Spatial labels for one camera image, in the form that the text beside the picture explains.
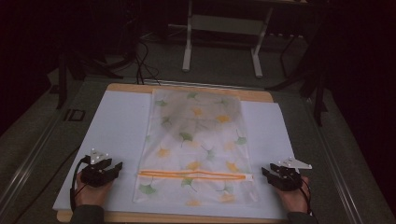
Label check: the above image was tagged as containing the grey garment inside bag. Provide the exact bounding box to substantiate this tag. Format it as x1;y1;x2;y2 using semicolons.
160;92;243;139

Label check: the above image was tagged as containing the black metal stand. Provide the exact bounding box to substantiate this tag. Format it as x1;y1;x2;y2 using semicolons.
266;27;332;128

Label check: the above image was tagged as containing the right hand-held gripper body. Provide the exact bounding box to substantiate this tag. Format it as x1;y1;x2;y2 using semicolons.
273;157;313;191

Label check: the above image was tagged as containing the aluminium rail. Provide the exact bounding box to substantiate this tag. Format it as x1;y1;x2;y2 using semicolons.
306;96;366;224
0;115;64;216
142;78;266;91

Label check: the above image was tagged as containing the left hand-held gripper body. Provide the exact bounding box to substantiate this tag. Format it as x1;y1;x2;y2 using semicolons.
79;148;115;188

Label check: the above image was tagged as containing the person's right hand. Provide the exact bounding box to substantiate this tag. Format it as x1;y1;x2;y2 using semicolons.
274;175;311;215

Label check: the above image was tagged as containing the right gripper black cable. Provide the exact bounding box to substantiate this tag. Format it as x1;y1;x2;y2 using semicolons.
298;175;314;217

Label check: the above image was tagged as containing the leaf print mesh laundry bag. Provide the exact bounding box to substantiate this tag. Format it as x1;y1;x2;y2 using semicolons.
132;88;260;208

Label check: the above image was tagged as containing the bundle of black floor cables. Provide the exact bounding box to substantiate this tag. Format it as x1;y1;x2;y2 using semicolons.
134;39;163;86

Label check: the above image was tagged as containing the white table mat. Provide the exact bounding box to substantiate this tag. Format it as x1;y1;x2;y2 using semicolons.
51;90;314;220

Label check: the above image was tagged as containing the person's left hand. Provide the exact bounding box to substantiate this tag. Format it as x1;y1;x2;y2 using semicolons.
75;172;115;208

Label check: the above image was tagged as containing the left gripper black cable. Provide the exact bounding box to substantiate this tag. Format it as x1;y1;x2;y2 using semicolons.
69;156;92;213

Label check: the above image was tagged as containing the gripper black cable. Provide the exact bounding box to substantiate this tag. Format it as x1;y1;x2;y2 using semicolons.
69;156;92;213
298;175;314;217

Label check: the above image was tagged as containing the black tripod stand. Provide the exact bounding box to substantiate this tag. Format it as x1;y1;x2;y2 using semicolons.
55;46;125;110

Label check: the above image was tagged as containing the black rectangular floor bracket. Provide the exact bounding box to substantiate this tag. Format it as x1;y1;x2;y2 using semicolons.
63;108;87;122

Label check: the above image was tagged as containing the white metal desk frame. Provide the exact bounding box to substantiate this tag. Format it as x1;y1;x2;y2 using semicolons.
181;0;276;79

